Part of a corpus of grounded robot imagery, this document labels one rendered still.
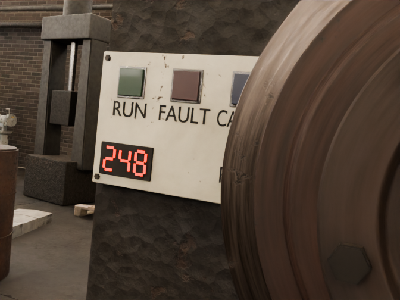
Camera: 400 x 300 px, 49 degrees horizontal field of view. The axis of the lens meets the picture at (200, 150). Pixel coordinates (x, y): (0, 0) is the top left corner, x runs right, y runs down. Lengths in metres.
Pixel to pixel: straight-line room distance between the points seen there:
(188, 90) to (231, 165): 0.18
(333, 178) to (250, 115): 0.12
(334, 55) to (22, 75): 8.98
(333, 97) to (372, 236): 0.10
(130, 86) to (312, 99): 0.30
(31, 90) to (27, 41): 0.96
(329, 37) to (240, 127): 0.10
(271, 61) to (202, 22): 0.22
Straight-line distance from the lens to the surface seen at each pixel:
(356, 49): 0.34
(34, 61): 9.08
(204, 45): 0.57
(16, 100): 9.30
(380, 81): 0.28
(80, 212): 5.15
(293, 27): 0.38
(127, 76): 0.59
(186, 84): 0.55
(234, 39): 0.56
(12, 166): 3.12
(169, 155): 0.56
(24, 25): 8.96
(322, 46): 0.36
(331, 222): 0.28
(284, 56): 0.38
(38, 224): 4.64
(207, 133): 0.53
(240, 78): 0.52
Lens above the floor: 1.15
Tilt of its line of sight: 3 degrees down
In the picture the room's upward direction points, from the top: 6 degrees clockwise
